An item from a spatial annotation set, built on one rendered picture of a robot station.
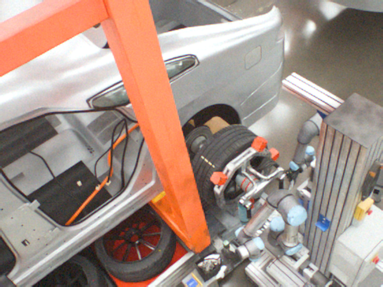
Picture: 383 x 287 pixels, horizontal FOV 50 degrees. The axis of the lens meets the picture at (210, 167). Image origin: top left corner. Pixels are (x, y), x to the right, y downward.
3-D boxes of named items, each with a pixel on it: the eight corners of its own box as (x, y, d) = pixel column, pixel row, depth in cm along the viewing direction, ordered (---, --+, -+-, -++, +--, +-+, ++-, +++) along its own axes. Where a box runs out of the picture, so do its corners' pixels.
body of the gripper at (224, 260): (226, 272, 239) (243, 263, 241) (223, 265, 233) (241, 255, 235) (219, 263, 244) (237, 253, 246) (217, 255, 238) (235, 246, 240)
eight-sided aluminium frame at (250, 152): (266, 175, 348) (265, 134, 304) (271, 180, 344) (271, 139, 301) (218, 214, 331) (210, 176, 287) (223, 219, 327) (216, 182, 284)
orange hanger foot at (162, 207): (162, 191, 358) (153, 168, 330) (200, 229, 331) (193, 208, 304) (147, 202, 353) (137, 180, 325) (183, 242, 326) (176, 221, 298)
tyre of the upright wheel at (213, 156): (226, 188, 368) (260, 126, 344) (243, 203, 356) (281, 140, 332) (175, 193, 318) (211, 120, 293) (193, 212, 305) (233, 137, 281)
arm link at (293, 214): (290, 234, 276) (294, 190, 232) (303, 251, 267) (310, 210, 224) (275, 242, 274) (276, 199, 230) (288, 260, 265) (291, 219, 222)
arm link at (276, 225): (280, 221, 283) (280, 211, 272) (291, 236, 275) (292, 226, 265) (265, 229, 281) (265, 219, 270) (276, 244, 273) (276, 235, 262)
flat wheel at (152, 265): (134, 203, 384) (127, 189, 365) (191, 234, 358) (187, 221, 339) (87, 260, 355) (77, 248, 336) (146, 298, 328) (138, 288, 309)
